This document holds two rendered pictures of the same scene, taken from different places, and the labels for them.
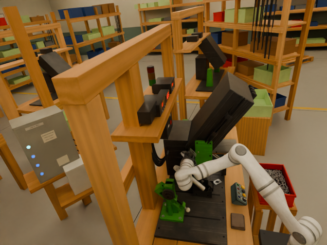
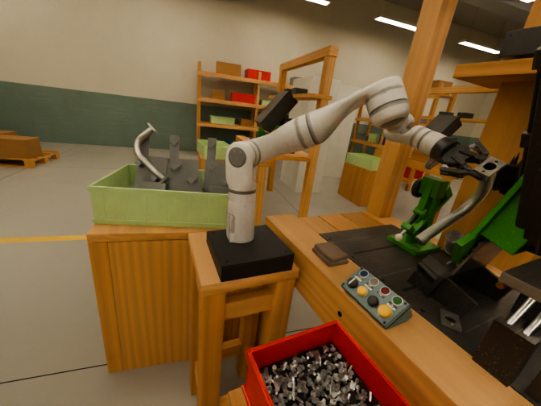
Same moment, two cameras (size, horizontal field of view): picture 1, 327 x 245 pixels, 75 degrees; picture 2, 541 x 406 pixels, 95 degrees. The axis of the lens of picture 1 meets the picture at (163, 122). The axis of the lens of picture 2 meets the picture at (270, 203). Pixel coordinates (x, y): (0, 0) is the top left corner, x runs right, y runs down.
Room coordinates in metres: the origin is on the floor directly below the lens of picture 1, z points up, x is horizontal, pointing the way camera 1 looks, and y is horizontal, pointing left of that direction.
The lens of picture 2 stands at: (1.19, -1.02, 1.33)
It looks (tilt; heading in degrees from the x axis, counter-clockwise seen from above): 20 degrees down; 137
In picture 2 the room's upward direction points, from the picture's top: 7 degrees clockwise
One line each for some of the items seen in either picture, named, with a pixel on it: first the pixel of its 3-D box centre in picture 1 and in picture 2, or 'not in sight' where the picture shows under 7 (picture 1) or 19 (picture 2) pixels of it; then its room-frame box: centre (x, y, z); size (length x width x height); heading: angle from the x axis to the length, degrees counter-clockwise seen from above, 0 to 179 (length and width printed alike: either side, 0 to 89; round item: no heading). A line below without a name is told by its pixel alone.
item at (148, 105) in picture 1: (148, 111); (538, 43); (1.05, 0.08, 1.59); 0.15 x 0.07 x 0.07; 165
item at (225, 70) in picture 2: not in sight; (253, 115); (-4.53, 3.39, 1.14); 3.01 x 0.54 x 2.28; 66
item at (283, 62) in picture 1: (288, 55); not in sight; (6.87, -4.28, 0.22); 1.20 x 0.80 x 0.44; 106
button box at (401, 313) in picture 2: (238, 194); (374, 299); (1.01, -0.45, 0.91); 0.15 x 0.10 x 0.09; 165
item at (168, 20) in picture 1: (172, 27); not in sight; (10.27, -0.86, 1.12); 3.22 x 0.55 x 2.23; 66
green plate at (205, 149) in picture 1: (204, 152); (520, 217); (1.18, -0.25, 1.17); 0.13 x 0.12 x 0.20; 165
